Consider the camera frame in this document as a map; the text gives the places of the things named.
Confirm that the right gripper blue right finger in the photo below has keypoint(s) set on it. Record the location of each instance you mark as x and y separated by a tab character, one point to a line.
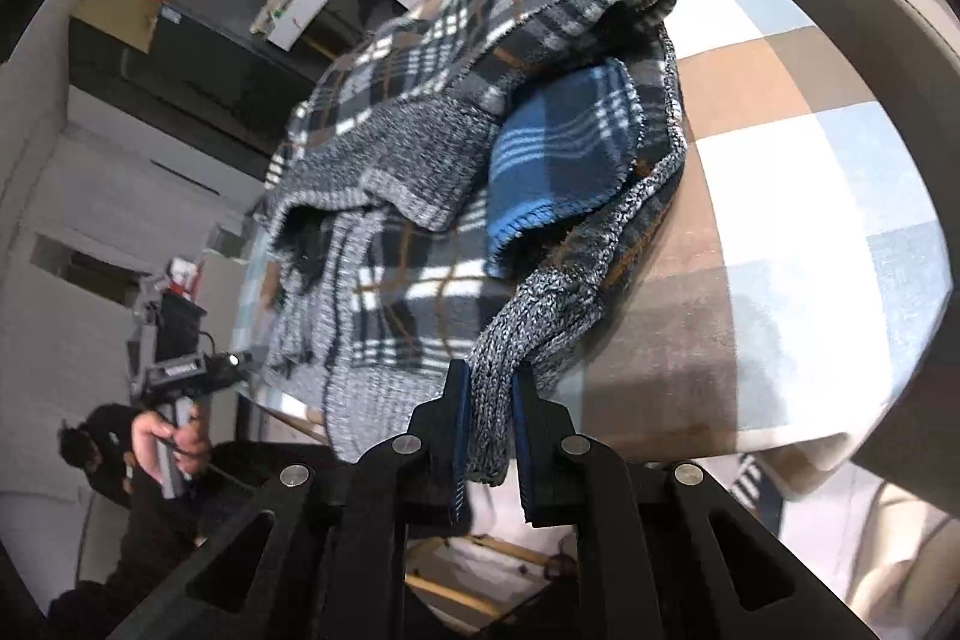
566	478

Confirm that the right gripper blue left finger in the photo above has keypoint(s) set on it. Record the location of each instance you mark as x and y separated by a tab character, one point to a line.
414	484

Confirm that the plaid fleece jacket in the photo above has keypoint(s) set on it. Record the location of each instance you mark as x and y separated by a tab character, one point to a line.
476	182

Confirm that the person's left hand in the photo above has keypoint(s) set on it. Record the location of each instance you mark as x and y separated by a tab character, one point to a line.
154	437

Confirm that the checkered bed cover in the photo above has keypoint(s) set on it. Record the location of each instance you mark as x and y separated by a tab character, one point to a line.
796	280

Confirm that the black refrigerator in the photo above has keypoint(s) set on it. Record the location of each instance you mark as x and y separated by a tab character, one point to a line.
193	69

